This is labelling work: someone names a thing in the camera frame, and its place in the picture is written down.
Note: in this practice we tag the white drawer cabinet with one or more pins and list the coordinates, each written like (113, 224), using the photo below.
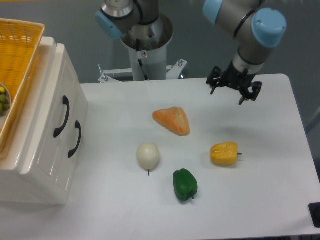
(35, 187)

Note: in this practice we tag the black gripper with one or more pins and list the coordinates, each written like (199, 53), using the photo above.
(234, 79)

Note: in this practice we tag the orange bread piece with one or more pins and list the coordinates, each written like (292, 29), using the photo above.
(174, 119)

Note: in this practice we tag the yellow woven basket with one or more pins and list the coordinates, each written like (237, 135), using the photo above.
(19, 43)

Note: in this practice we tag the bowl of green olives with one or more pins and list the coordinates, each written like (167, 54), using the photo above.
(5, 100)

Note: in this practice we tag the green toy bell pepper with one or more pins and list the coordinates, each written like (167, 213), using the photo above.
(185, 185)

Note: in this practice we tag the black corner device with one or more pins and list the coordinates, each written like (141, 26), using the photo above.
(314, 209)

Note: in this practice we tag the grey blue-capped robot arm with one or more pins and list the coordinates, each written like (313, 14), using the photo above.
(258, 30)

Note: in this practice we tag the yellow toy bell pepper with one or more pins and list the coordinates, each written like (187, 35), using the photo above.
(225, 153)

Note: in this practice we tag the white toy onion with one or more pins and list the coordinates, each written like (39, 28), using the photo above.
(148, 156)

